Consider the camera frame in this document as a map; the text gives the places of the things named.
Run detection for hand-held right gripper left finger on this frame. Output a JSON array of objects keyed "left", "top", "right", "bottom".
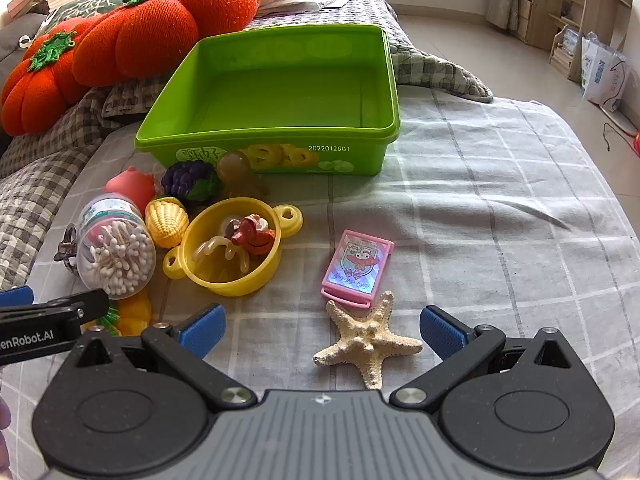
[{"left": 75, "top": 303, "right": 256, "bottom": 408}]

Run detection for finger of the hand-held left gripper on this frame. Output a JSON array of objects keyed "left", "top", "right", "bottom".
[
  {"left": 0, "top": 289, "right": 110, "bottom": 329},
  {"left": 0, "top": 286, "right": 35, "bottom": 308}
]

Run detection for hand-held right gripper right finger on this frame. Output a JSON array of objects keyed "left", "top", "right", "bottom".
[{"left": 390, "top": 305, "right": 583, "bottom": 408}]

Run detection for yellow orange toy vegetable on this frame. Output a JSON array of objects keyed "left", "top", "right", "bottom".
[{"left": 80, "top": 292, "right": 153, "bottom": 337}]

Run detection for cotton swab jar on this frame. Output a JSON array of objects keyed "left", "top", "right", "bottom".
[{"left": 75, "top": 194, "right": 157, "bottom": 297}]

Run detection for yellow toy pot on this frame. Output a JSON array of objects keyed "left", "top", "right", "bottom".
[{"left": 162, "top": 197, "right": 304, "bottom": 297}]

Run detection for translucent octopus toy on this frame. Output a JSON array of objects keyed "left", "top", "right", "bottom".
[{"left": 192, "top": 217, "right": 256, "bottom": 278}]

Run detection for beige starfish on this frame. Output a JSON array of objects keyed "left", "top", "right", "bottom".
[{"left": 313, "top": 290, "right": 423, "bottom": 390}]

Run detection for orange clownfish toy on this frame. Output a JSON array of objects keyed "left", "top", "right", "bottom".
[{"left": 230, "top": 214, "right": 277, "bottom": 253}]

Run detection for pink card box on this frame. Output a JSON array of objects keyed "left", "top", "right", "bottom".
[{"left": 321, "top": 229, "right": 395, "bottom": 308}]

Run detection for yellow toy shell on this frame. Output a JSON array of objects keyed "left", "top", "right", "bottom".
[{"left": 145, "top": 196, "right": 190, "bottom": 249}]

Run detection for green plastic bin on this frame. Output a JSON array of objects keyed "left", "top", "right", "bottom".
[{"left": 135, "top": 24, "right": 402, "bottom": 177}]

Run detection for pink pig toy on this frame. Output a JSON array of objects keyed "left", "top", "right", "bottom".
[{"left": 103, "top": 166, "right": 157, "bottom": 216}]

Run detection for grey plaid bed sheet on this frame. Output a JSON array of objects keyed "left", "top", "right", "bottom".
[{"left": 0, "top": 90, "right": 640, "bottom": 480}]

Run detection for purple toy grapes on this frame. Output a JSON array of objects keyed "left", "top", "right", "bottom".
[{"left": 161, "top": 159, "right": 223, "bottom": 206}]

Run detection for amber octopus toy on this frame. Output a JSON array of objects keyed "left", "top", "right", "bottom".
[{"left": 216, "top": 151, "right": 268, "bottom": 198}]

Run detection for small orange pumpkin pillow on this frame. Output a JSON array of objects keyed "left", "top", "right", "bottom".
[{"left": 0, "top": 17, "right": 108, "bottom": 136}]

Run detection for grey checkered blanket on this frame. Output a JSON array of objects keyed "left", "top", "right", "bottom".
[{"left": 0, "top": 0, "right": 493, "bottom": 281}]

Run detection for large orange pumpkin pillow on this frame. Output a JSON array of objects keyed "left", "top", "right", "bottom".
[{"left": 72, "top": 0, "right": 262, "bottom": 87}]

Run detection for green patterned cushion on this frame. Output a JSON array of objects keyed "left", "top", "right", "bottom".
[{"left": 47, "top": 0, "right": 146, "bottom": 28}]

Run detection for white paper bag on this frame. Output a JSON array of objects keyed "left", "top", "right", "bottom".
[{"left": 580, "top": 32, "right": 628, "bottom": 113}]

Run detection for wooden desk with shelves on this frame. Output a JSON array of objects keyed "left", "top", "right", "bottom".
[{"left": 515, "top": 0, "right": 633, "bottom": 63}]

